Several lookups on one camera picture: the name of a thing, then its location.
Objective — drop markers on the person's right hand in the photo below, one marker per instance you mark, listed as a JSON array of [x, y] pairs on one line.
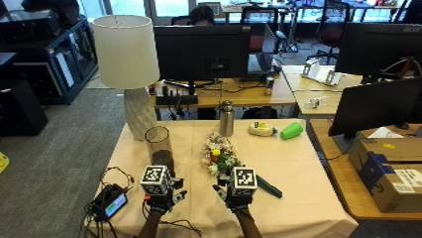
[[239, 201]]

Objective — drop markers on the person's left hand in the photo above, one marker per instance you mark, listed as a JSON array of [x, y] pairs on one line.
[[160, 202]]

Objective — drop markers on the flower bouquet with green stems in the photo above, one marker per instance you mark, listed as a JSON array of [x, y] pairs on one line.
[[217, 154]]

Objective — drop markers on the white marker cube right glove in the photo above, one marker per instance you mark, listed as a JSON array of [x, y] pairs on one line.
[[243, 181]]

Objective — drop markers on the white marker cube glove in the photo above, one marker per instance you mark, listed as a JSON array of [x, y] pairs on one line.
[[154, 179], [243, 181]]

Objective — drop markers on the white marker cube left glove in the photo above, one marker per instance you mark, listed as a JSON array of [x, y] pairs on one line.
[[154, 179]]

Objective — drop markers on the beige tablecloth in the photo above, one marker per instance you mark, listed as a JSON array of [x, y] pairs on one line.
[[271, 165]]

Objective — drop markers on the black device with screen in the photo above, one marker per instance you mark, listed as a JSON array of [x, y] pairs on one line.
[[112, 202]]

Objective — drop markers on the steel water bottle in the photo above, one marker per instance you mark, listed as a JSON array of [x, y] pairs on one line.
[[226, 120]]

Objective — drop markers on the green plastic cup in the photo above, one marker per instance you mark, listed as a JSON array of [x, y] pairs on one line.
[[291, 131]]

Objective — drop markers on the wooden desk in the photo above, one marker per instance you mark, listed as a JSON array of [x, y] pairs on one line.
[[250, 94], [314, 94], [347, 185]]

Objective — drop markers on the silver drink can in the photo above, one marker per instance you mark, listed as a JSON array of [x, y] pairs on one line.
[[269, 86]]

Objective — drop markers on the small white gadget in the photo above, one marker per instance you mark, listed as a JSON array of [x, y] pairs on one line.
[[315, 102]]

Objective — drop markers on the black computer monitor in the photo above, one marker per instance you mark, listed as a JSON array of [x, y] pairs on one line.
[[202, 53], [379, 49], [378, 105]]

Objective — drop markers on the cardboard box with blue tape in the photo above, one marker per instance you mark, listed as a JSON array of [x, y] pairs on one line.
[[395, 185]]

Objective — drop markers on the white paper sheet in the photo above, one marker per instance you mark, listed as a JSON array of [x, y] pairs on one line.
[[385, 133]]

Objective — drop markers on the white stand device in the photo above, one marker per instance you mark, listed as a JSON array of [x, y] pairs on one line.
[[322, 72]]

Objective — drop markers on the white table lamp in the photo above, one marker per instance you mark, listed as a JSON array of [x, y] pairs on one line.
[[126, 56]]

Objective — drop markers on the yellow object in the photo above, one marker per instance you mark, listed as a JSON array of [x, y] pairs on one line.
[[3, 162]]

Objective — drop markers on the black laptop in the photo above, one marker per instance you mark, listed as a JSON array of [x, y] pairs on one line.
[[262, 49]]

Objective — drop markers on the large cardboard box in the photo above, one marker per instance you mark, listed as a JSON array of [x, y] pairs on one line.
[[397, 148]]

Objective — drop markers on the black cabinet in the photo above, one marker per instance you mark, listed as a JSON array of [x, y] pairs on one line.
[[20, 107]]

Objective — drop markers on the dark blue shelf unit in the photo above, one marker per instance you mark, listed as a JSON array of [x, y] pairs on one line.
[[61, 62]]

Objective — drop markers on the black office chair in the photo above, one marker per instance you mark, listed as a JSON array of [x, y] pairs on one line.
[[331, 28]]

